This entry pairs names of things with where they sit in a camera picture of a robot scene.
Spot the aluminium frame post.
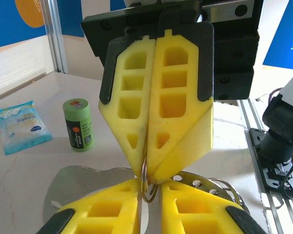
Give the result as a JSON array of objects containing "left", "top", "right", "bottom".
[{"left": 39, "top": 0, "right": 69, "bottom": 74}]

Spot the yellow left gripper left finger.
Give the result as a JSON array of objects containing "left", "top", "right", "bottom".
[{"left": 35, "top": 178, "right": 141, "bottom": 234}]

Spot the silver split key ring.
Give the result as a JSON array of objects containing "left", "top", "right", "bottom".
[
  {"left": 140, "top": 156, "right": 160, "bottom": 203},
  {"left": 209, "top": 177, "right": 249, "bottom": 214}
]

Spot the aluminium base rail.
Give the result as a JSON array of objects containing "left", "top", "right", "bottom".
[{"left": 235, "top": 98, "right": 293, "bottom": 234}]

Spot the green cylindrical canister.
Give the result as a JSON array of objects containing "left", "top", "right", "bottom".
[{"left": 63, "top": 98, "right": 96, "bottom": 153}]

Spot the blue wet wipes packet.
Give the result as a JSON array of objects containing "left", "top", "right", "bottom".
[{"left": 0, "top": 100, "right": 53, "bottom": 156}]

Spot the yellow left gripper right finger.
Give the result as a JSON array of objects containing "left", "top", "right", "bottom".
[{"left": 160, "top": 179, "right": 269, "bottom": 234}]

